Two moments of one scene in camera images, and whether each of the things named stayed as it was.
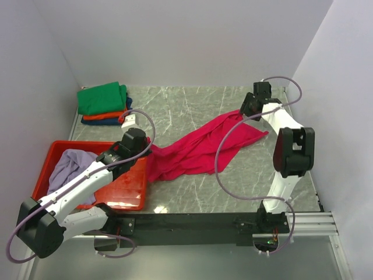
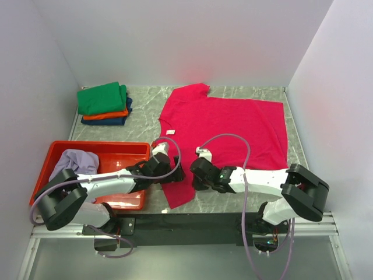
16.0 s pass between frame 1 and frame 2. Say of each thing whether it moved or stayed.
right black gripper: moved
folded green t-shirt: stayed
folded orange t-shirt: stayed
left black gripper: moved
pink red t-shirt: moved
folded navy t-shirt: stayed
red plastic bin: stayed
